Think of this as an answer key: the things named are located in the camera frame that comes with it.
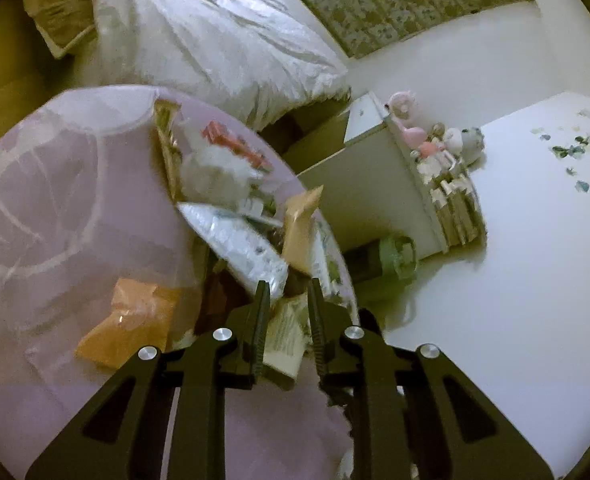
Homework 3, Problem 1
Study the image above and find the orange paper wrapper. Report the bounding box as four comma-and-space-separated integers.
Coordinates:
74, 278, 182, 370

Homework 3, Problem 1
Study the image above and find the gold foil sachet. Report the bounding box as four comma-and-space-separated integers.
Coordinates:
154, 99, 182, 203

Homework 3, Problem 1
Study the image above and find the red snack box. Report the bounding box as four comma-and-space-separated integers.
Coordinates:
202, 120, 272, 172

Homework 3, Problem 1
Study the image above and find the green lidded trash bin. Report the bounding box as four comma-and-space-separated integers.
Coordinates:
343, 235, 420, 284

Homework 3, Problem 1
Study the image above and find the stack of books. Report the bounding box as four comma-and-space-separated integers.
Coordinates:
417, 154, 487, 247

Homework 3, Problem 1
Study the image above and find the silver foil bag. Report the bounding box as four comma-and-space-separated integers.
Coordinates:
177, 203, 289, 306

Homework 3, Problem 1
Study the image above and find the white bedside cabinet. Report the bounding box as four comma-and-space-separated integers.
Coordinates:
284, 92, 466, 258

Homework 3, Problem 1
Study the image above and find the tan paper bag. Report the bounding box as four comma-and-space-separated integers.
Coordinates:
282, 186, 323, 275

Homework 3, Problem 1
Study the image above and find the grey plush toy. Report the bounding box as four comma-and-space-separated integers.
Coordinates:
443, 127, 485, 166

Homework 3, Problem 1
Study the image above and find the white crumpled tissue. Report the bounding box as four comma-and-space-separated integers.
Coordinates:
180, 145, 263, 210

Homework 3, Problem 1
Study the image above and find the pink plush toy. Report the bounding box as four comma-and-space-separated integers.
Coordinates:
385, 91, 427, 150

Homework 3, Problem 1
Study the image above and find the white bed duvet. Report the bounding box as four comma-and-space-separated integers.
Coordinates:
74, 0, 350, 131

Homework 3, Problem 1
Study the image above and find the wooden bed frame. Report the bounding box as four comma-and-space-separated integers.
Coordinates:
22, 0, 95, 60

